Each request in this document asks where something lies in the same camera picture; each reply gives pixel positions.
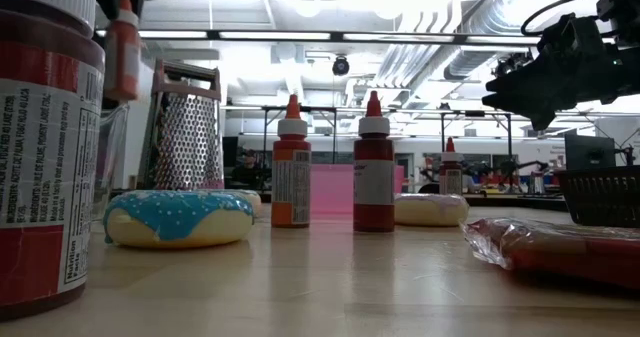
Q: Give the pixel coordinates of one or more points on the black mesh basket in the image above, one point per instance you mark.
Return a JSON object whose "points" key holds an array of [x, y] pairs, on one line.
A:
{"points": [[600, 197]]}

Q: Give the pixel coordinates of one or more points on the black aluminium table frame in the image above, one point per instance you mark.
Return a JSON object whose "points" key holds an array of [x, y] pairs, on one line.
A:
{"points": [[515, 203]]}

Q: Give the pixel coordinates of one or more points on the black ceiling light rail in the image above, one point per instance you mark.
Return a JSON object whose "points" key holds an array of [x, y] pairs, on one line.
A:
{"points": [[337, 36]]}

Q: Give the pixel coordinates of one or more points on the black computer monitor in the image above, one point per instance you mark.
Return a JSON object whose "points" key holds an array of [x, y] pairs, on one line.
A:
{"points": [[590, 152]]}

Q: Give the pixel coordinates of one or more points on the black ceiling spotlight cluster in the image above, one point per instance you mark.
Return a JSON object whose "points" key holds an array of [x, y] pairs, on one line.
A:
{"points": [[510, 64]]}

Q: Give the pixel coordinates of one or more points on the red snack package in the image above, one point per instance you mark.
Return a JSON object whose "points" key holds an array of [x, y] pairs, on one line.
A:
{"points": [[565, 252]]}

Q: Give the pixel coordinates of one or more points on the clear plastic bin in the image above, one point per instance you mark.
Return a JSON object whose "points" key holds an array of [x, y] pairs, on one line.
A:
{"points": [[112, 152]]}

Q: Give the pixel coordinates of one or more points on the black dome ceiling camera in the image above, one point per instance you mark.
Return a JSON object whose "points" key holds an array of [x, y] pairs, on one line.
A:
{"points": [[341, 67]]}

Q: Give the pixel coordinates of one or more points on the pink translucent plastic bin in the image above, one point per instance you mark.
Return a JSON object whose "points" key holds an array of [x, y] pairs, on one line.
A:
{"points": [[332, 189]]}

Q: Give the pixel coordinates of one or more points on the dark red food colouring bottle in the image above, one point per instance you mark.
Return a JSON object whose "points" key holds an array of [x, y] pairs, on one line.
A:
{"points": [[451, 177], [40, 152]]}

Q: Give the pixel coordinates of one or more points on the orange-red food colouring bottle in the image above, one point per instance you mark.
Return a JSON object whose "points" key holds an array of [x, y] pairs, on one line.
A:
{"points": [[291, 177]]}

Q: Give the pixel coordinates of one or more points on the person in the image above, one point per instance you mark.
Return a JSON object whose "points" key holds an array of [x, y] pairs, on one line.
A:
{"points": [[248, 172]]}

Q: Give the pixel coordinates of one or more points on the round white ceiling lamp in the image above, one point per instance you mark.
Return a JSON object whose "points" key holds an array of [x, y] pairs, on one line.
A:
{"points": [[307, 6]]}

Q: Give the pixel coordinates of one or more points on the blue iced toy donut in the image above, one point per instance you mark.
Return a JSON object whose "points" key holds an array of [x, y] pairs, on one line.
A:
{"points": [[251, 199], [175, 217]]}

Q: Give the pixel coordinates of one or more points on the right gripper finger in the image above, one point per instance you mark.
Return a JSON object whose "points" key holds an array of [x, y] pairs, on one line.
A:
{"points": [[530, 109], [525, 79]]}

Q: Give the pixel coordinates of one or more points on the orange food colouring bottle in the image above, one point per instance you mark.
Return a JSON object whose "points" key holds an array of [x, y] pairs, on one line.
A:
{"points": [[122, 62]]}

